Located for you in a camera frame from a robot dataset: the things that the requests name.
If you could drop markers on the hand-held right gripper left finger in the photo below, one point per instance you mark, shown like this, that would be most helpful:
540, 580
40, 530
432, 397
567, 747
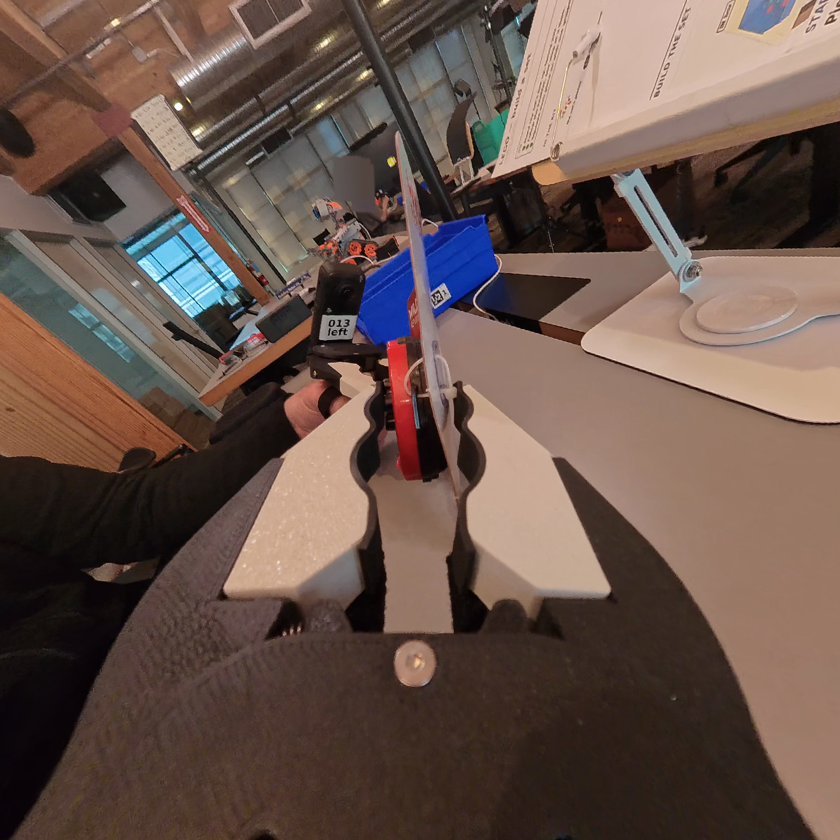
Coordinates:
302, 525

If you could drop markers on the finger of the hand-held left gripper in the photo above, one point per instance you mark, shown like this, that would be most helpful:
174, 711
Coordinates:
354, 382

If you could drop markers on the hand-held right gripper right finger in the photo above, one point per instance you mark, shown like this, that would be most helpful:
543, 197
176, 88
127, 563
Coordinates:
531, 525

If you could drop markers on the red handheld toy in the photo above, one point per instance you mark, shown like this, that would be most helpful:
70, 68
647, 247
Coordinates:
420, 295

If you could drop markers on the person's left forearm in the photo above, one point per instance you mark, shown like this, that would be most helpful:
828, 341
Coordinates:
131, 499

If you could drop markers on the person's left hand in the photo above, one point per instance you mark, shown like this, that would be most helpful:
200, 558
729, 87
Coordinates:
302, 407

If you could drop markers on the orange black toy robot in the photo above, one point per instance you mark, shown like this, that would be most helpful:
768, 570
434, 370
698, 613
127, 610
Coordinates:
341, 236

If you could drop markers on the black storage crate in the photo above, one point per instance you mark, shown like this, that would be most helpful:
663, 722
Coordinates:
282, 318

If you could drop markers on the blue bin with tag sticker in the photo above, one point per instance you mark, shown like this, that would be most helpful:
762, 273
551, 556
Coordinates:
420, 275

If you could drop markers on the black chair armrest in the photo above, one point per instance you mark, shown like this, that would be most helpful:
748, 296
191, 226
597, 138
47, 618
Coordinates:
141, 456

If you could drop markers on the black desk mat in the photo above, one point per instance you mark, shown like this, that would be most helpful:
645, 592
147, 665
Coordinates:
538, 295

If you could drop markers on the black pole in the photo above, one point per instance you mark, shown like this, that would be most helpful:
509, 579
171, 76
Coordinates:
400, 98

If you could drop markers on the green tote bag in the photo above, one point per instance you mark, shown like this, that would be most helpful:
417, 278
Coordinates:
489, 141

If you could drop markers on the white printed chart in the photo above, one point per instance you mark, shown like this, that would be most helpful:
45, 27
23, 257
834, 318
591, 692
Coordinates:
167, 131

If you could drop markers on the person's black clothing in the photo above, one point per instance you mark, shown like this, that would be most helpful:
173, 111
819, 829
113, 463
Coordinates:
46, 656

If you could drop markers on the printed paper sheet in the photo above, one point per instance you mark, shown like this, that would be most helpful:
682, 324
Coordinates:
656, 65

